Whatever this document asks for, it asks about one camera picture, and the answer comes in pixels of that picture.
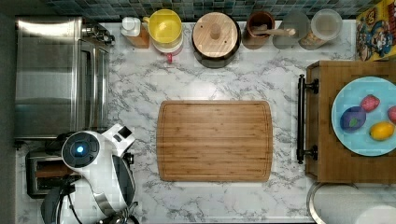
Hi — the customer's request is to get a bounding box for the yellow lemon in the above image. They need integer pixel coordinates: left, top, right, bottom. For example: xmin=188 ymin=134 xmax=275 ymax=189
xmin=370 ymin=121 xmax=395 ymax=141

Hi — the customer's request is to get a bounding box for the silver two-slot toaster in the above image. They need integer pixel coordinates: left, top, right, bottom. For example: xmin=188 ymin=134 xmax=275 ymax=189
xmin=25 ymin=148 xmax=135 ymax=200

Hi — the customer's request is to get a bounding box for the red strawberry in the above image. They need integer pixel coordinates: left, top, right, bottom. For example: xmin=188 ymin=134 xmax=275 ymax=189
xmin=361 ymin=94 xmax=380 ymax=113

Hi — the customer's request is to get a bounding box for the brown utensil cup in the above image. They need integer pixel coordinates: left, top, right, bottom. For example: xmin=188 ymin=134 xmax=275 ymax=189
xmin=242 ymin=11 xmax=275 ymax=49

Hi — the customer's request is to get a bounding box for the clear jar with cereal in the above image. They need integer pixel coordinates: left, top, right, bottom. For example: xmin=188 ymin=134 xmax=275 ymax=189
xmin=299 ymin=8 xmax=343 ymax=50

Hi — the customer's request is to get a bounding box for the clear glass jar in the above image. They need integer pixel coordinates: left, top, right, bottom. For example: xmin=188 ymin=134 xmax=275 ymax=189
xmin=273 ymin=11 xmax=310 ymax=49

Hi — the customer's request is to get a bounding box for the pink white mug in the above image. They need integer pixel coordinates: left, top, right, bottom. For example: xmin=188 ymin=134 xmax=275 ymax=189
xmin=153 ymin=39 xmax=183 ymax=63

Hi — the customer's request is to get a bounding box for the purple plum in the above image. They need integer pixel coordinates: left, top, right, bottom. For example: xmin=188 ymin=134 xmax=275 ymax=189
xmin=340 ymin=106 xmax=366 ymax=132

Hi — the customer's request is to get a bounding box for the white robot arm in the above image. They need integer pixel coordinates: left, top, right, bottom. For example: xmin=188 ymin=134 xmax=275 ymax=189
xmin=40 ymin=124 xmax=136 ymax=224

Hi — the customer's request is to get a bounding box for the colourful cereal box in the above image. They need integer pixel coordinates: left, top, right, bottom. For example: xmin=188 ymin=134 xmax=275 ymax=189
xmin=356 ymin=0 xmax=396 ymax=62

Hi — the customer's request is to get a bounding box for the black pot with wooden lid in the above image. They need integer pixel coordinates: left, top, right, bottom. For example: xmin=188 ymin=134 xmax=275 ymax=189
xmin=191 ymin=12 xmax=241 ymax=68

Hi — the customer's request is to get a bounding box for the toast slice in toaster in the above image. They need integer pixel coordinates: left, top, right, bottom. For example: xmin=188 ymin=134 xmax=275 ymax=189
xmin=35 ymin=164 xmax=73 ymax=178

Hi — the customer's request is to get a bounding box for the red fruit at edge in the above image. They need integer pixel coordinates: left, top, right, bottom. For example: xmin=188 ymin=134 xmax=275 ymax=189
xmin=388 ymin=106 xmax=396 ymax=124

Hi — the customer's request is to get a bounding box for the light blue plate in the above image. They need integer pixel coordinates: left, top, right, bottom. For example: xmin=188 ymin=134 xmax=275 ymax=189
xmin=332 ymin=77 xmax=396 ymax=157

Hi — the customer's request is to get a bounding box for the wooden serving tray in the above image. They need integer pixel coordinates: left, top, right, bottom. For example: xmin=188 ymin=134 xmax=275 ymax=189
xmin=296 ymin=61 xmax=396 ymax=184

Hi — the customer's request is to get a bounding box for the bamboo cutting board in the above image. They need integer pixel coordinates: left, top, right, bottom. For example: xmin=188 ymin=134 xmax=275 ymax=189
xmin=157 ymin=100 xmax=273 ymax=182

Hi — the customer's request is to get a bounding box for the stainless steel toaster oven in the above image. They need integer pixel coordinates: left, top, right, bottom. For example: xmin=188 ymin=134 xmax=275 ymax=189
xmin=15 ymin=16 xmax=115 ymax=140

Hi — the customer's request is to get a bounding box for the wooden spoon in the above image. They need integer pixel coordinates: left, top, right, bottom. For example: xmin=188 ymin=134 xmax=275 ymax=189
xmin=251 ymin=24 xmax=296 ymax=36

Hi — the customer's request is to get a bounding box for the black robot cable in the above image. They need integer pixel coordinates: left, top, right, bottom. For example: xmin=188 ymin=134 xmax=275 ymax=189
xmin=45 ymin=132 xmax=85 ymax=224

